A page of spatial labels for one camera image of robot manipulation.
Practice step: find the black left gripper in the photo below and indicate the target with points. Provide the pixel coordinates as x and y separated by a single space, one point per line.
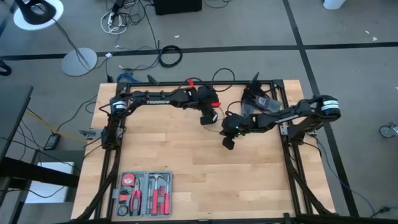
208 99

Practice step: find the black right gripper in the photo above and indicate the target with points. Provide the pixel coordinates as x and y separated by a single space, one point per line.
236 124

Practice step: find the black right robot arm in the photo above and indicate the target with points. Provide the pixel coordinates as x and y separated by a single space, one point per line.
289 116

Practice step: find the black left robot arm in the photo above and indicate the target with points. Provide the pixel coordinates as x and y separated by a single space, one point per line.
155 101

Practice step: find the grey pouch with green trim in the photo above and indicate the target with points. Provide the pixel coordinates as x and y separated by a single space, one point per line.
247 110

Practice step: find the black pouch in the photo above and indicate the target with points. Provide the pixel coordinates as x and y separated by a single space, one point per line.
252 93

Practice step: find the black floor box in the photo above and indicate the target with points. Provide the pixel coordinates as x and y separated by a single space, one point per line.
177 7

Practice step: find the red bit set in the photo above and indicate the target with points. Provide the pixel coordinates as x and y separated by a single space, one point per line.
161 191

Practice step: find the grey plastic tool case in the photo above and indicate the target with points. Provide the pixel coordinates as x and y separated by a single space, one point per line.
143 177

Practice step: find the red tape measure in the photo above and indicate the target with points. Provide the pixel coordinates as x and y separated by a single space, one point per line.
128 180

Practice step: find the slim grey metal tool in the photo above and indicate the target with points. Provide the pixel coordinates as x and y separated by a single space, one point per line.
148 199

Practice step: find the white power strip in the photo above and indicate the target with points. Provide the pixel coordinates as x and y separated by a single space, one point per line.
111 20

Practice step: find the red black utility knife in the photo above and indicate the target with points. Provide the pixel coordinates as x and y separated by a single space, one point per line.
124 197

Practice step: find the grey disc floor stand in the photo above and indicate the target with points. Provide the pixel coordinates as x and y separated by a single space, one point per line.
79 63

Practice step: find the grey caster wheel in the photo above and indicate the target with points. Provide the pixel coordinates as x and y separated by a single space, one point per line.
387 131

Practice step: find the white floor object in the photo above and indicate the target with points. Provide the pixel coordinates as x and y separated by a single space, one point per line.
334 4

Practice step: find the black power adapter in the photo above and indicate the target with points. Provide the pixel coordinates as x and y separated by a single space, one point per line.
52 141

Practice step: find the black desk crossbar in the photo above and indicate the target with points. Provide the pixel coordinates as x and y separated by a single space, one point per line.
37 174

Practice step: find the white box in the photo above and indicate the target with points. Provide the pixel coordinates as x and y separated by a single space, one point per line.
46 193

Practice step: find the black stand with white base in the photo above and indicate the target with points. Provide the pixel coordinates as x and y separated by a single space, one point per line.
35 14

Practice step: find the black desk top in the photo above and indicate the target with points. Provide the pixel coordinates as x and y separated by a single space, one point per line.
12 115

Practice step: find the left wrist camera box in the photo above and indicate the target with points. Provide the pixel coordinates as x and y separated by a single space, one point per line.
208 119

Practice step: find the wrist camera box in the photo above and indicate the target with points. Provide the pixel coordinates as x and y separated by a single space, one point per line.
228 143
208 119

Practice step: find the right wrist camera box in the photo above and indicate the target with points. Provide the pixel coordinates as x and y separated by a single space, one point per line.
228 143

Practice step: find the dark aluminium table frame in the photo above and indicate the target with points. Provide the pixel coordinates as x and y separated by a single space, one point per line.
174 83

